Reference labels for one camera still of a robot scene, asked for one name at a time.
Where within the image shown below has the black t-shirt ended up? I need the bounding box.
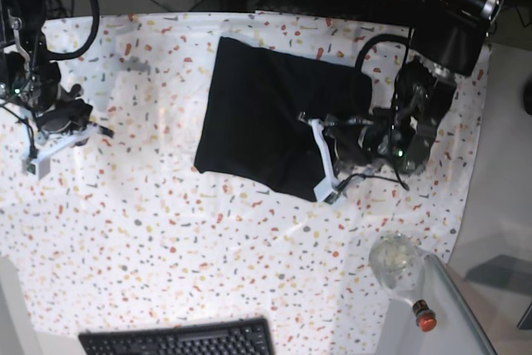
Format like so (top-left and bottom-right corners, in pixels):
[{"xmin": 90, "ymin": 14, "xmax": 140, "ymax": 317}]
[{"xmin": 194, "ymin": 37, "xmax": 372, "ymax": 202}]

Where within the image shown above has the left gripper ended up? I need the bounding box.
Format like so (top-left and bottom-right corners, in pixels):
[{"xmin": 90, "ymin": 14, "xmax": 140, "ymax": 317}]
[{"xmin": 328, "ymin": 111, "xmax": 392, "ymax": 172}]

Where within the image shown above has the terrazzo pattern table cloth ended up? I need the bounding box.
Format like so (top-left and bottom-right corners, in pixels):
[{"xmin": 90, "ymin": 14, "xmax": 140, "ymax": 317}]
[{"xmin": 1, "ymin": 12, "xmax": 491, "ymax": 354}]

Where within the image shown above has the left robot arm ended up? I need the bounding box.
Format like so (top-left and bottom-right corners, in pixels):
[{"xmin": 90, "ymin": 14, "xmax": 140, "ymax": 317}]
[{"xmin": 324, "ymin": 0, "xmax": 504, "ymax": 175}]

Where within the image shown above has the black keyboard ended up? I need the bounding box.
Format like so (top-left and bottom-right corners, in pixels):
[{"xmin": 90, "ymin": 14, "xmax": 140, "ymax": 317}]
[{"xmin": 78, "ymin": 318, "xmax": 275, "ymax": 355}]

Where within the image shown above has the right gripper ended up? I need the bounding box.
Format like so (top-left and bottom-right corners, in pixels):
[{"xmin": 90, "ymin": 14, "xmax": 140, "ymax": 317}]
[{"xmin": 35, "ymin": 84, "xmax": 93, "ymax": 134}]

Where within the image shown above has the clear glass bottle red cap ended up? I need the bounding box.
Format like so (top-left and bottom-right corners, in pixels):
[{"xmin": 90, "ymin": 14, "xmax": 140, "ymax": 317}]
[{"xmin": 368, "ymin": 233, "xmax": 437, "ymax": 333}]

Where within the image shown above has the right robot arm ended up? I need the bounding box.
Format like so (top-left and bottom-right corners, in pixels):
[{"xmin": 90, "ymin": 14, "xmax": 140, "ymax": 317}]
[{"xmin": 1, "ymin": 0, "xmax": 100, "ymax": 135}]

